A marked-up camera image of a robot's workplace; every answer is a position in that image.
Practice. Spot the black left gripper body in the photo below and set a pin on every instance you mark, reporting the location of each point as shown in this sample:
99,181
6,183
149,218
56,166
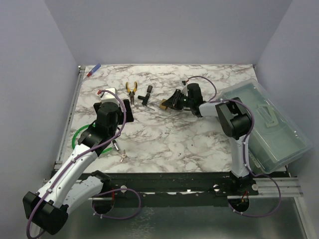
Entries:
128,115

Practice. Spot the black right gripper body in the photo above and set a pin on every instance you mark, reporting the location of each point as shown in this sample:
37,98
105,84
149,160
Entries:
183,101

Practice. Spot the brass padlock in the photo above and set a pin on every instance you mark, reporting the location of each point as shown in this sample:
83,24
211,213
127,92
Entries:
157,105

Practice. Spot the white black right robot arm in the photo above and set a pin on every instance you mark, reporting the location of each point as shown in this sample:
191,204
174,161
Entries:
236,121

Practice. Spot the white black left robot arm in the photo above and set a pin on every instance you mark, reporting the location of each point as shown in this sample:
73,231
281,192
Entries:
48,209

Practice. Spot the yellow black pliers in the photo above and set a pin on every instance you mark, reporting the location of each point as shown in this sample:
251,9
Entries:
131,92

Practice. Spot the black T-shaped pipe fitting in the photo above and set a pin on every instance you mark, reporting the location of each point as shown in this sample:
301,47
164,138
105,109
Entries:
147,96

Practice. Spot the small wing bolt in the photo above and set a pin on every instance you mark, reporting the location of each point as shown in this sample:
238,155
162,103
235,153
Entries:
123,156

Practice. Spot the blue red screwdriver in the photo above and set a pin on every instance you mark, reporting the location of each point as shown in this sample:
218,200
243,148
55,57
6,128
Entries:
93,70

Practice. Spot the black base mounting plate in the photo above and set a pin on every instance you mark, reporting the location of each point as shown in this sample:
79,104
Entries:
127,190

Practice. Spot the clear plastic storage box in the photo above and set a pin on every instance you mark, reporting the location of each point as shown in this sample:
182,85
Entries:
275,141

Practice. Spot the aluminium rail frame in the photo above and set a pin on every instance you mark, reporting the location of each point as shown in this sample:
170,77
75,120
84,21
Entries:
71,109

